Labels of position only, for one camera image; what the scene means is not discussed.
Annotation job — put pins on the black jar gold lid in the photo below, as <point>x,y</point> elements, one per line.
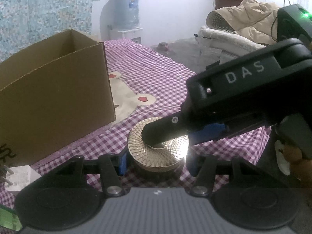
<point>157,163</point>

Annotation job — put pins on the brown cardboard box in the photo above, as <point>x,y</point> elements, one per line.
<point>53,93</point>

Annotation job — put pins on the blue floral curtain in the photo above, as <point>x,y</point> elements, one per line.
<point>24,22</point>

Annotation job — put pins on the person's hand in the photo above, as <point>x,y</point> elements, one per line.
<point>290,160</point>

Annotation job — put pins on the white chair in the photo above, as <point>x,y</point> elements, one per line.
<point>230,45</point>

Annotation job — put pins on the beige jacket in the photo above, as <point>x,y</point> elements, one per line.
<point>253,20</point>

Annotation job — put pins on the purple checkered tablecloth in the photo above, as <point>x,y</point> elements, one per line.
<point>146,72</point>

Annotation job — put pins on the blue water jug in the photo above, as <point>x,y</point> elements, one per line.
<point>126,14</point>

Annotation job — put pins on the white green tube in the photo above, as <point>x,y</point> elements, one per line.
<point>9,219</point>

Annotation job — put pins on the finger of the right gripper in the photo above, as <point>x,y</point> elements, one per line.
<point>211,132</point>
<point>165,129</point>

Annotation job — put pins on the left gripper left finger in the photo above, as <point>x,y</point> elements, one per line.
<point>111,168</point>

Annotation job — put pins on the white charger plug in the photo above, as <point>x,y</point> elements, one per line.
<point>17,178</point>

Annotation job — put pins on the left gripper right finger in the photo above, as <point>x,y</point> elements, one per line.
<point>203,168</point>

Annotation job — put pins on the white water dispenser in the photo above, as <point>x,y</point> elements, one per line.
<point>134,35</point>

